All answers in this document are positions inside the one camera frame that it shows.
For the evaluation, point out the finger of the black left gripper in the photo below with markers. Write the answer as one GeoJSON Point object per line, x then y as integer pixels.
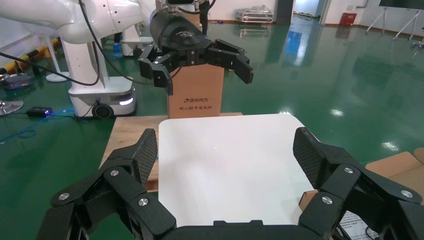
{"type": "Point", "coordinates": [232, 59]}
{"type": "Point", "coordinates": [155, 68]}

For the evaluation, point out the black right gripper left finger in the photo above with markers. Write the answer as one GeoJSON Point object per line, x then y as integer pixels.
{"type": "Point", "coordinates": [126, 185]}

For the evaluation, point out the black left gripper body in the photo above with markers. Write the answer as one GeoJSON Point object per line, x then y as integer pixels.
{"type": "Point", "coordinates": [179, 33]}

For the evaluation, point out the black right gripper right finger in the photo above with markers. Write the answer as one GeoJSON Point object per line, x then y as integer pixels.
{"type": "Point", "coordinates": [344, 185]}

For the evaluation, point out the brown cardboard storage box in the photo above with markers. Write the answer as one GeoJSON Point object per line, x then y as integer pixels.
{"type": "Point", "coordinates": [397, 165]}

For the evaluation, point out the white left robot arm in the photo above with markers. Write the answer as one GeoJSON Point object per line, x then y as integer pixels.
{"type": "Point", "coordinates": [49, 13]}

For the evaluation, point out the tall printed brown cardboard box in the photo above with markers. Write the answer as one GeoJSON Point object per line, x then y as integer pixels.
{"type": "Point", "coordinates": [198, 92]}

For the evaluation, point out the red box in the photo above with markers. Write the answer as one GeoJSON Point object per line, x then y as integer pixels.
{"type": "Point", "coordinates": [348, 19]}

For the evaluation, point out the person in black trousers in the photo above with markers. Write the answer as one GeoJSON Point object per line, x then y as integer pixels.
{"type": "Point", "coordinates": [204, 20]}

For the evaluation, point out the white robot wheeled base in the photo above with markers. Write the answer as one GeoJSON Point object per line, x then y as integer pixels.
{"type": "Point", "coordinates": [136, 41]}

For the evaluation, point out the printed white paper manual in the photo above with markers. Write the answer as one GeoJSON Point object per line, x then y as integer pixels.
{"type": "Point", "coordinates": [356, 225]}

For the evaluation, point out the silver flight case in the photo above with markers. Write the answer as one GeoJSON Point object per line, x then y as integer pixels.
{"type": "Point", "coordinates": [255, 16]}

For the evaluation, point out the white robot column and base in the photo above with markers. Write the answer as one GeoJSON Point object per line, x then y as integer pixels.
{"type": "Point", "coordinates": [112, 94]}

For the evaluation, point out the light wooden board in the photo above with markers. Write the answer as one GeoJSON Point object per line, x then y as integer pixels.
{"type": "Point", "coordinates": [132, 132]}

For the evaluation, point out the white floor stand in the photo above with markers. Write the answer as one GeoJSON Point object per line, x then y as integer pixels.
{"type": "Point", "coordinates": [58, 77]}

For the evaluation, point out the black power adapter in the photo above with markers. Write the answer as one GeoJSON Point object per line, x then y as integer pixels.
{"type": "Point", "coordinates": [39, 112]}

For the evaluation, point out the yellow and black padded bar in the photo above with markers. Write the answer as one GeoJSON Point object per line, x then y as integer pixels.
{"type": "Point", "coordinates": [23, 61]}

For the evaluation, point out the dark grey flat device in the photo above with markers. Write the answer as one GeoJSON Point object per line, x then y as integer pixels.
{"type": "Point", "coordinates": [16, 82]}

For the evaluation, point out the chrome chair base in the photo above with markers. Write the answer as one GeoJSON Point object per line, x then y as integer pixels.
{"type": "Point", "coordinates": [10, 106]}

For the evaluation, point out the black screen on white stand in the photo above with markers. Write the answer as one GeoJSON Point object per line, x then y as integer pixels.
{"type": "Point", "coordinates": [400, 3]}

